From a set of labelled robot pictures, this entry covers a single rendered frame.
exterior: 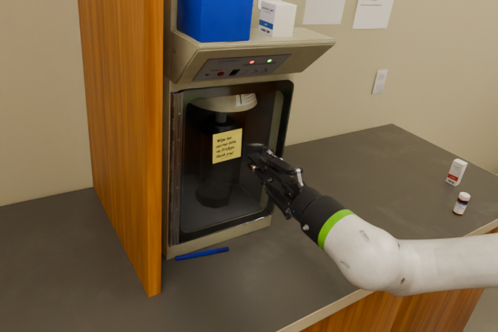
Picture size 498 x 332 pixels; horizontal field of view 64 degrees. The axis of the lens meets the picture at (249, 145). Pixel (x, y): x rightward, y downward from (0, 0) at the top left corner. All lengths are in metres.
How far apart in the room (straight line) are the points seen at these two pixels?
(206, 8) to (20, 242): 0.77
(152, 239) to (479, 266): 0.61
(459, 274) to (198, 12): 0.63
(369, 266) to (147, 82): 0.48
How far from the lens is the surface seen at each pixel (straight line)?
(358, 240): 0.72
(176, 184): 0.92
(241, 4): 0.72
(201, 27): 0.69
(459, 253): 0.80
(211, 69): 0.77
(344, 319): 1.21
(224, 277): 1.03
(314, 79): 1.66
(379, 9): 1.81
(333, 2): 1.61
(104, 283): 1.03
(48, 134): 1.27
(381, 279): 0.72
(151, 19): 0.68
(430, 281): 0.83
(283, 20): 0.81
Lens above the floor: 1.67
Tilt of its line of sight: 27 degrees down
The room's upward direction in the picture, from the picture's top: 7 degrees clockwise
